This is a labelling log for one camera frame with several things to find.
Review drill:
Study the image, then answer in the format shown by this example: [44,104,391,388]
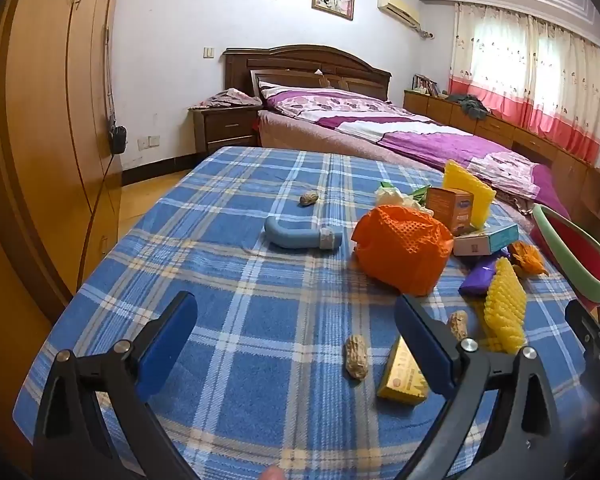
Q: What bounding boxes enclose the purple floral quilt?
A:
[257,80,571,211]

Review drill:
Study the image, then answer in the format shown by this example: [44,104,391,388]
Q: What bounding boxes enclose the pink folded clothes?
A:
[187,88,263,111]

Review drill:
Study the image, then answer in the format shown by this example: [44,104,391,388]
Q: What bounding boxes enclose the blue plaid blanket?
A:
[12,146,600,480]

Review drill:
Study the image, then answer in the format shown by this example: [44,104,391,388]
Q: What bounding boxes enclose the purple packet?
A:
[458,249,511,298]

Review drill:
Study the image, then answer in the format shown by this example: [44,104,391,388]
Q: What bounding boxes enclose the narrow yellow foam net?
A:
[477,257,527,353]

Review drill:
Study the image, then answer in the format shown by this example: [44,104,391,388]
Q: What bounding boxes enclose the low wooden cabinet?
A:
[402,89,600,246]

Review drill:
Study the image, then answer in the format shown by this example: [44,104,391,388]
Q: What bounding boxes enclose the dark wooden nightstand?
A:
[192,105,263,156]

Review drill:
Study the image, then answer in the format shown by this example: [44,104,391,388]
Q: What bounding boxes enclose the black adapter cable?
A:
[80,152,116,281]

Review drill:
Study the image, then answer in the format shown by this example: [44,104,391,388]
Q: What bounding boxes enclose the red bucket with green rim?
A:
[531,204,600,311]

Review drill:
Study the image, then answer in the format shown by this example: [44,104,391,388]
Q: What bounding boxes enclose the dark wooden bed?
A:
[222,45,573,221]

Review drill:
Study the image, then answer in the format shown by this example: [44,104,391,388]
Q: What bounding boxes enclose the wooden wardrobe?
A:
[0,0,126,311]

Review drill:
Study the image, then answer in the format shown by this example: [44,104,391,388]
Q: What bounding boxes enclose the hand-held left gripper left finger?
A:
[32,290,201,480]

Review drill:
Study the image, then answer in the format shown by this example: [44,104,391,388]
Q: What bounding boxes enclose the row of books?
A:
[412,74,441,97]

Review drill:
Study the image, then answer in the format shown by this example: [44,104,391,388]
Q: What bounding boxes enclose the crumpled orange wrapper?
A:
[509,241,550,277]

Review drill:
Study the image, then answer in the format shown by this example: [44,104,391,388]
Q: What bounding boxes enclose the white and teal box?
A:
[452,223,520,257]

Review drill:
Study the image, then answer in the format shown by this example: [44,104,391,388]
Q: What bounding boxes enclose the small yellow box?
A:
[376,335,428,405]

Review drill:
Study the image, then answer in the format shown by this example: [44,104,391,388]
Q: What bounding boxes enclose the orange mesh bag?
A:
[351,205,455,297]

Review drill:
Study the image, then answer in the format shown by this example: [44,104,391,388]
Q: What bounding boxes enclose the dark crumpled clothes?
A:
[447,92,492,121]

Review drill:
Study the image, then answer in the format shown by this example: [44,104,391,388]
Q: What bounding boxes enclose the white tissue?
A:
[375,186,421,208]

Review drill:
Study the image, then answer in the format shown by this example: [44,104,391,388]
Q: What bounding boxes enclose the blue grey plastic tube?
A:
[264,215,343,251]

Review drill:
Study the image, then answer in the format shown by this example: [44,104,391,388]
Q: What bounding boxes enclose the orange cardboard box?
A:
[425,187,476,236]

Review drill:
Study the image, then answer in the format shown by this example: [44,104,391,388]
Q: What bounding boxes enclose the pink floral curtain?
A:
[447,2,600,166]

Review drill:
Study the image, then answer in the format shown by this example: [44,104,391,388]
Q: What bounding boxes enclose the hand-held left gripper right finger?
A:
[394,294,581,480]

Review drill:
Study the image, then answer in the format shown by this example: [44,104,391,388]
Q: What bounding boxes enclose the white air conditioner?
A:
[377,0,422,29]

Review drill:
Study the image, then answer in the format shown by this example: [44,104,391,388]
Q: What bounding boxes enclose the wide yellow foam net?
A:
[441,160,497,231]

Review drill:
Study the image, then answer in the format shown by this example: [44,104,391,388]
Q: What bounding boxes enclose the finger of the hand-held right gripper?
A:
[564,299,600,378]

